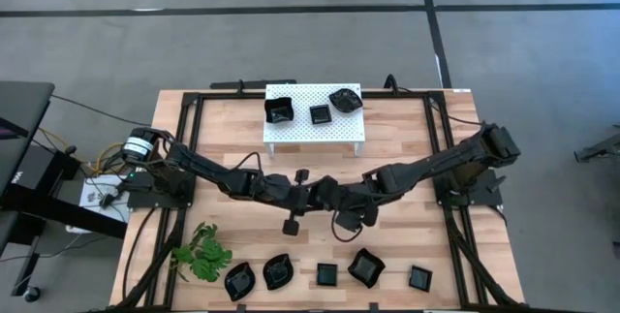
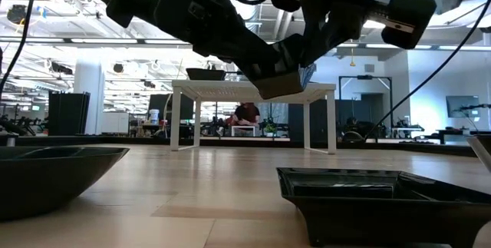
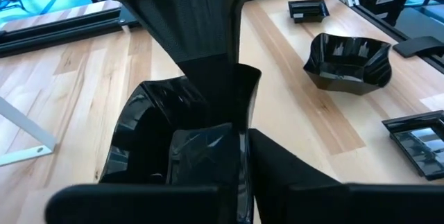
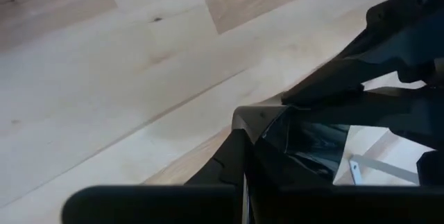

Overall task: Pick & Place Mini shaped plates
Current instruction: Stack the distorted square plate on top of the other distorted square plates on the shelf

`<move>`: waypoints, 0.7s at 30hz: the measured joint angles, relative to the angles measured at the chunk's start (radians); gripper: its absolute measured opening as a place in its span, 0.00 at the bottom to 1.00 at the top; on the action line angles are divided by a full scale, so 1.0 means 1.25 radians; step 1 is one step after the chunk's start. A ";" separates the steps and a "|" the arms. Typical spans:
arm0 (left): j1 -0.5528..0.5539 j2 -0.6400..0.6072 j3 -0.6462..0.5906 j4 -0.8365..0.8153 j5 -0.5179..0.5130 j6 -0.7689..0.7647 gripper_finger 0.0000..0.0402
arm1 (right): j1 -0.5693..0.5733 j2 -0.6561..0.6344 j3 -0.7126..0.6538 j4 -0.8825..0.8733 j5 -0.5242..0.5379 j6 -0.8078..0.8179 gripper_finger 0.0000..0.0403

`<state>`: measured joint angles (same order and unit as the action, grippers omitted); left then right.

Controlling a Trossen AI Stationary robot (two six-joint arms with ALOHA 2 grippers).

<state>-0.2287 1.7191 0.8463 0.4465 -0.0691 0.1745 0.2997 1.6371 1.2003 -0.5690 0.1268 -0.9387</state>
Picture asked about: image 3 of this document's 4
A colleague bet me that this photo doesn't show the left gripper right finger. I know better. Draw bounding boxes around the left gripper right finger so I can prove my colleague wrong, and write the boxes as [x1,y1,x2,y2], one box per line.
[248,128,348,224]

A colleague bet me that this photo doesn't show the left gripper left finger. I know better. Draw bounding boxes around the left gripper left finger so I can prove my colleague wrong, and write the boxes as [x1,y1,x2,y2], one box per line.
[168,123,242,224]

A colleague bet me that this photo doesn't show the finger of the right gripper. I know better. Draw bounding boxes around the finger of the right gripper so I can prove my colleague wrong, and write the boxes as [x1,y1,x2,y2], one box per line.
[133,0,244,128]

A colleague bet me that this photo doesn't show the black wavy square mini bowl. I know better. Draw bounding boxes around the black wavy square mini bowl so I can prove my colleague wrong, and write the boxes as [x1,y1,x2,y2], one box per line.
[99,63,263,224]
[303,32,393,96]

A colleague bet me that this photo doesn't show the black square mini plate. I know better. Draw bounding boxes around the black square mini plate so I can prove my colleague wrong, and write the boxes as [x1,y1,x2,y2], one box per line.
[287,0,330,24]
[381,110,444,182]

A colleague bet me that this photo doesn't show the black boxes with white labels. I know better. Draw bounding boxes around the black boxes with white labels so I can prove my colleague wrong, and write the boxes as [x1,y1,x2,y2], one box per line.
[359,0,417,26]

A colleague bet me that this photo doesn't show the black aluminium table frame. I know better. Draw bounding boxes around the black aluminium table frame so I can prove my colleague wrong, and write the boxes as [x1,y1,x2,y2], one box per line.
[0,0,444,76]

